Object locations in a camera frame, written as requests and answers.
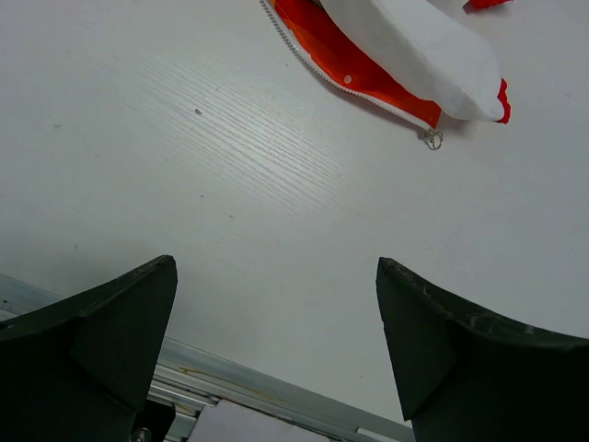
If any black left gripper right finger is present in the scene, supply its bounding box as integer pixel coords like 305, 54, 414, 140
376, 258, 588, 441

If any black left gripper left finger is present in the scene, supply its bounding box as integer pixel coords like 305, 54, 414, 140
1, 255, 178, 441

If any red white rainbow jacket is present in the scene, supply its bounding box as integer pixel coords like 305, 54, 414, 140
261, 1, 511, 150

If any white paper label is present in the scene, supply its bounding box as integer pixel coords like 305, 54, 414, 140
188, 401, 329, 442

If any aluminium table edge rail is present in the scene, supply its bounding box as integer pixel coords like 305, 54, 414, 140
1, 276, 414, 441

